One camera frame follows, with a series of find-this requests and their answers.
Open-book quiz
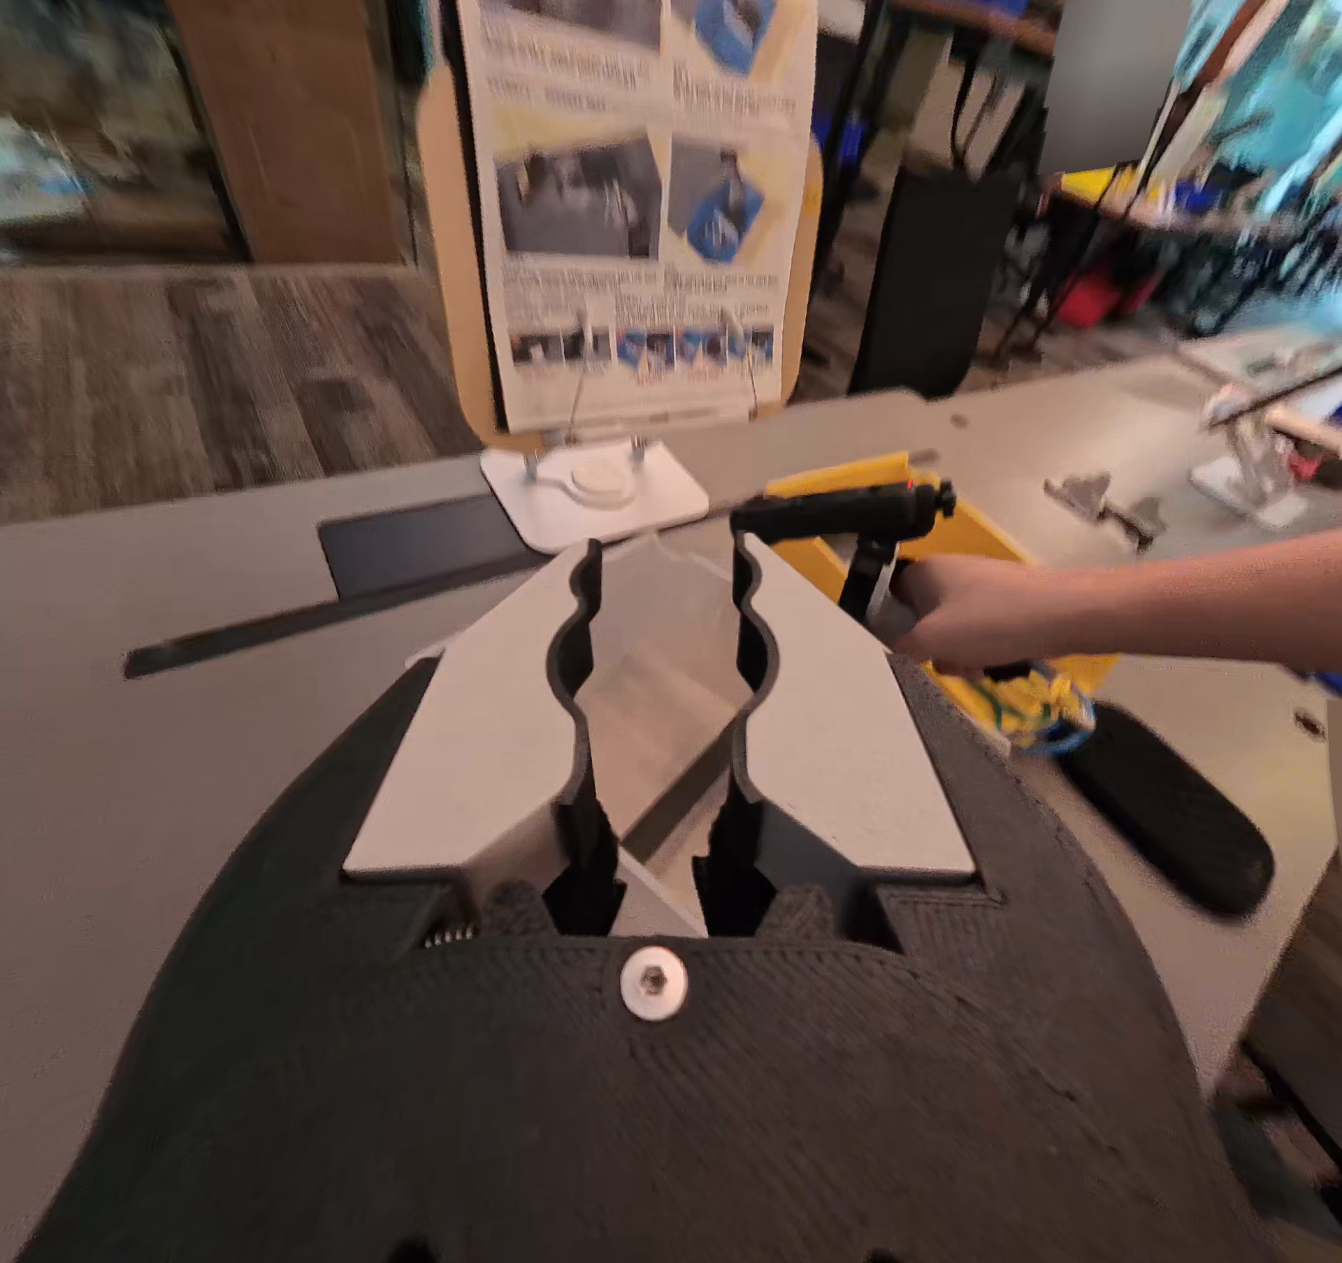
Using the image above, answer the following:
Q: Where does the person's right forearm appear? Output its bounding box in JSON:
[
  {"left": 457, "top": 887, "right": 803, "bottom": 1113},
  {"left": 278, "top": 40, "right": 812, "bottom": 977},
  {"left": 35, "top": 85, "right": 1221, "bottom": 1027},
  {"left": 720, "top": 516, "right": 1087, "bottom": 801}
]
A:
[{"left": 1048, "top": 526, "right": 1342, "bottom": 676}]

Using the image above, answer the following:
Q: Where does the red plastic bin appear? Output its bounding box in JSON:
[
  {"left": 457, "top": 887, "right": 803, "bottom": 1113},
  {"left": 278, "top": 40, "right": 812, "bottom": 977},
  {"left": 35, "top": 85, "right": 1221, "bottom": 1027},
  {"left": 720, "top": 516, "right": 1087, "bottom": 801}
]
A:
[{"left": 1053, "top": 266, "right": 1160, "bottom": 331}]

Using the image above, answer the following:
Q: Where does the clear plastic bin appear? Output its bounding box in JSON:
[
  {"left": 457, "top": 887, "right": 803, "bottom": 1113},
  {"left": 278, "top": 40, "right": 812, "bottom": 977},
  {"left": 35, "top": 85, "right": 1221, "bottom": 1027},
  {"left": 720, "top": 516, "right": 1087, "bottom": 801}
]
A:
[{"left": 403, "top": 534, "right": 756, "bottom": 940}]

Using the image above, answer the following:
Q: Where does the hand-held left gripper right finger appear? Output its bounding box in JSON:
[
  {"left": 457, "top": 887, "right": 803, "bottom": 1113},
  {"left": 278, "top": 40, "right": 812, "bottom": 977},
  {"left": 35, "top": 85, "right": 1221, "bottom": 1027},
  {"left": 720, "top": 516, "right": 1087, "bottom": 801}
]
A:
[{"left": 691, "top": 532, "right": 978, "bottom": 937}]

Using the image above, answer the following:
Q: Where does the white document stand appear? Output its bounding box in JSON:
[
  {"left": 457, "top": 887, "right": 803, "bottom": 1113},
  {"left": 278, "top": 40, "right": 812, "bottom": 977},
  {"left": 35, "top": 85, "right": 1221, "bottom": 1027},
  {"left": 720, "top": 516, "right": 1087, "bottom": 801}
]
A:
[
  {"left": 480, "top": 435, "right": 711, "bottom": 554},
  {"left": 1189, "top": 360, "right": 1342, "bottom": 532}
]

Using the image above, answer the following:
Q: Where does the yellow ethernet cable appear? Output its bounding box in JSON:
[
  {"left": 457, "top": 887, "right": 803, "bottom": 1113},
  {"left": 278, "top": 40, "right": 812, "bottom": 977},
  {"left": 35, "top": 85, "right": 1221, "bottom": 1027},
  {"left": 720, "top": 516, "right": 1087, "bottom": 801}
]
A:
[{"left": 975, "top": 659, "right": 1091, "bottom": 745}]

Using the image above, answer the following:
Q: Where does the yellow plastic bin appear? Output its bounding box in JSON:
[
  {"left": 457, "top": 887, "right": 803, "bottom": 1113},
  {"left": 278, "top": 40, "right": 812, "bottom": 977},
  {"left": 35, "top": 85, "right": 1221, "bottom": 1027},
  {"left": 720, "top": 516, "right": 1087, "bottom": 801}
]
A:
[{"left": 762, "top": 449, "right": 1120, "bottom": 755}]

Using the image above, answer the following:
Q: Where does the black chair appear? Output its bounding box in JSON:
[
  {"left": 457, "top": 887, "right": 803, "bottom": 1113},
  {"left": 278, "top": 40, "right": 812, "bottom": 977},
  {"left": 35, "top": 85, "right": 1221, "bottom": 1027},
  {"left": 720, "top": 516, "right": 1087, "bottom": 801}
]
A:
[{"left": 847, "top": 164, "right": 1026, "bottom": 398}]

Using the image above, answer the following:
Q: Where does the printed instruction poster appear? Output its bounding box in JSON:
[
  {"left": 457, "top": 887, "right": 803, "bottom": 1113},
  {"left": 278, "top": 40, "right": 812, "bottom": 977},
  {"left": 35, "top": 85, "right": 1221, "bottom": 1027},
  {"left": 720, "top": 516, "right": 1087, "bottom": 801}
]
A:
[{"left": 445, "top": 0, "right": 819, "bottom": 432}]

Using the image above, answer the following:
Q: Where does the person's right hand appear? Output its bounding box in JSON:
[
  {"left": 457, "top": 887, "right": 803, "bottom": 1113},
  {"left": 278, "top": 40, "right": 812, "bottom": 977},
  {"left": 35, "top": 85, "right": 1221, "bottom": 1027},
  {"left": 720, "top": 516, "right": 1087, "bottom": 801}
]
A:
[{"left": 890, "top": 553, "right": 1049, "bottom": 679}]

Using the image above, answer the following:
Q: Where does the black mesh wrist pad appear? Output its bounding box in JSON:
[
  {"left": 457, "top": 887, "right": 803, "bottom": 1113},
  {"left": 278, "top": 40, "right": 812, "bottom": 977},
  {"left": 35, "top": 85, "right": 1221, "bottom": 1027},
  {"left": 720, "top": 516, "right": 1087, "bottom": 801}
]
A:
[{"left": 1048, "top": 701, "right": 1275, "bottom": 918}]

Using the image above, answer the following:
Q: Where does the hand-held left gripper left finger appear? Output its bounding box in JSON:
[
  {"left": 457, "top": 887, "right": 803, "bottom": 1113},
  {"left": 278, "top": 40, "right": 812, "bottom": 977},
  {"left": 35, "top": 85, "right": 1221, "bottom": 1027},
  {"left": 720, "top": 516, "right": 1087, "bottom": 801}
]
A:
[{"left": 343, "top": 537, "right": 624, "bottom": 937}]

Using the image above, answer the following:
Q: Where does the brown cardboard box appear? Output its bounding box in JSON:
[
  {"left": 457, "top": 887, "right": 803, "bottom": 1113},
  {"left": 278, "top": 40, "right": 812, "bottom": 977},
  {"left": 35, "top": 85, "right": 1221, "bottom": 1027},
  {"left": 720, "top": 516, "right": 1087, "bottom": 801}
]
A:
[{"left": 147, "top": 0, "right": 404, "bottom": 264}]

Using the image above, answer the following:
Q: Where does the wooden document board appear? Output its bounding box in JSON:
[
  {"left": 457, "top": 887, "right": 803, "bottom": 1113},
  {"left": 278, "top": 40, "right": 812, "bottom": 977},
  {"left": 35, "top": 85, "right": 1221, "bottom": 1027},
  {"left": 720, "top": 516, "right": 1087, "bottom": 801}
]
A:
[{"left": 417, "top": 0, "right": 823, "bottom": 451}]

